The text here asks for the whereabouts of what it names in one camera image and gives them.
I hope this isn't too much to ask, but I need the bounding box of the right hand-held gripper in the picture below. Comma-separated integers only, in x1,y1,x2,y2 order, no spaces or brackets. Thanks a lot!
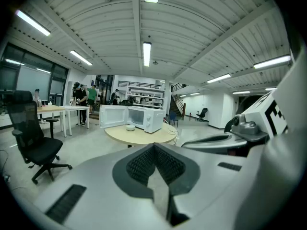
181,91,290,157

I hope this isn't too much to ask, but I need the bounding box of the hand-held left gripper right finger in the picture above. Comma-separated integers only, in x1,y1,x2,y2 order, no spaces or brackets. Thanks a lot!
154,142,255,230

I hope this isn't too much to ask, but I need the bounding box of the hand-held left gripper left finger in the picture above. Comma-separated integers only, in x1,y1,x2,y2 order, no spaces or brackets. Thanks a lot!
33,142,166,230

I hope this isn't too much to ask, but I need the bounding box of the white microwave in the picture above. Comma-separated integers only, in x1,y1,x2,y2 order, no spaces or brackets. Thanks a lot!
99,103,166,134

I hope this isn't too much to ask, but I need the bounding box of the blue chair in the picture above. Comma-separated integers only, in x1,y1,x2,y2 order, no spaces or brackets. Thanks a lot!
168,111,179,128

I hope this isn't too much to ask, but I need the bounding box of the staircase with dark railing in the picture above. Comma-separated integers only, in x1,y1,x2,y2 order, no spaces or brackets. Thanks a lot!
170,82,187,117

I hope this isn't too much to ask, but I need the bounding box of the white desk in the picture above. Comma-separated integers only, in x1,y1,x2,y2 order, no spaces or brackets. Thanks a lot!
59,105,90,137

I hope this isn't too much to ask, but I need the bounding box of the white shelving unit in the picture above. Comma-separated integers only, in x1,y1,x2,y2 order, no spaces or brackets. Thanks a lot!
125,85,166,110

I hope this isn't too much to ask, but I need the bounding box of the wooden desk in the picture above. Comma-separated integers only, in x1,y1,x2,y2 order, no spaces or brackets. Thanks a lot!
37,104,67,138

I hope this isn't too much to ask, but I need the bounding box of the white power cord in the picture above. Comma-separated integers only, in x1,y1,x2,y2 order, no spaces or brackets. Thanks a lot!
167,122,179,146

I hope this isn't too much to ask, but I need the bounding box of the dark framed window wall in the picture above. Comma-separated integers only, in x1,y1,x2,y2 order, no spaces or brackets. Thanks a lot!
0,43,70,129

